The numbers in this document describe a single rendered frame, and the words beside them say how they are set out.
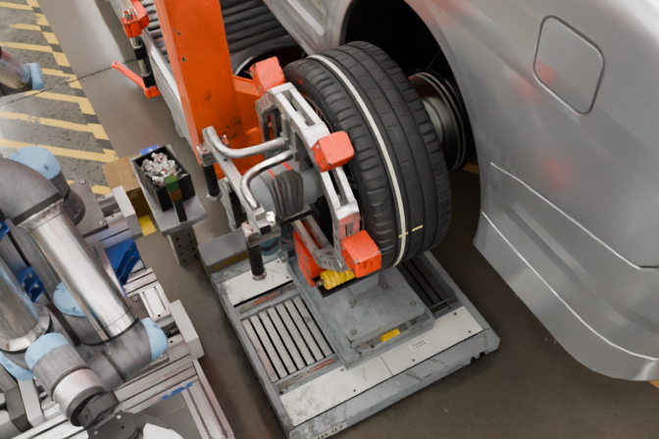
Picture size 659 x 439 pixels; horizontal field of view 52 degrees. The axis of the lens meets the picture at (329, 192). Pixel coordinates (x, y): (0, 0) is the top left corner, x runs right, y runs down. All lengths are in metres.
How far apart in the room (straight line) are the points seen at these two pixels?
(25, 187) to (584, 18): 1.02
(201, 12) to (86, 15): 2.61
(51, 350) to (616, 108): 1.06
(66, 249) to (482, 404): 1.65
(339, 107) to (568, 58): 0.60
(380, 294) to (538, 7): 1.37
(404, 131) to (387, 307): 0.88
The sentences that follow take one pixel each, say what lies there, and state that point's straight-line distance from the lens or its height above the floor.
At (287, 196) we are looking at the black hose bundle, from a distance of 1.68.
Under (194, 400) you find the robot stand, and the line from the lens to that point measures 2.31.
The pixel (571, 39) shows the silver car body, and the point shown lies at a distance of 1.33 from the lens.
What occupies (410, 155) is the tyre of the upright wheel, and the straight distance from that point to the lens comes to 1.72.
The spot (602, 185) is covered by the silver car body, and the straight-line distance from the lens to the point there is 1.40.
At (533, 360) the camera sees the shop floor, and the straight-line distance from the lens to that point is 2.64.
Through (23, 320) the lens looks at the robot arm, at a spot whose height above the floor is 1.11.
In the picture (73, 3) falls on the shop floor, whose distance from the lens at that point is 4.80.
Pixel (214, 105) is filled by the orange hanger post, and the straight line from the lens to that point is 2.25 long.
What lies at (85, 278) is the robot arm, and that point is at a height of 1.27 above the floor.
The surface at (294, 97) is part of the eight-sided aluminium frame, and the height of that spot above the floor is 1.12.
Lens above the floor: 2.25
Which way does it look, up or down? 47 degrees down
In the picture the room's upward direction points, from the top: 4 degrees counter-clockwise
